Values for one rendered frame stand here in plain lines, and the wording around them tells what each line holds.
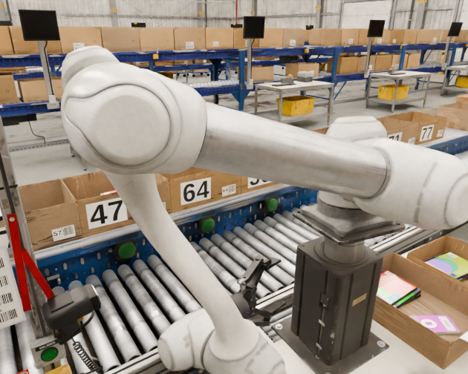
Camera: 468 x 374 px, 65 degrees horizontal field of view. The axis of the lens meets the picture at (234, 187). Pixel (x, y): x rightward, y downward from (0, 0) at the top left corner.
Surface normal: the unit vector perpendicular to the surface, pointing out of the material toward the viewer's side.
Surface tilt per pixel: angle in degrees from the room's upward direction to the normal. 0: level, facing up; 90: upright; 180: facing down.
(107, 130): 83
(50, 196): 90
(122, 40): 90
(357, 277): 90
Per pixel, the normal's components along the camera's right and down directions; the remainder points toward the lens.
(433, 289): -0.84, 0.18
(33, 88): 0.55, 0.31
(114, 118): 0.32, 0.27
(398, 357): 0.00, -0.92
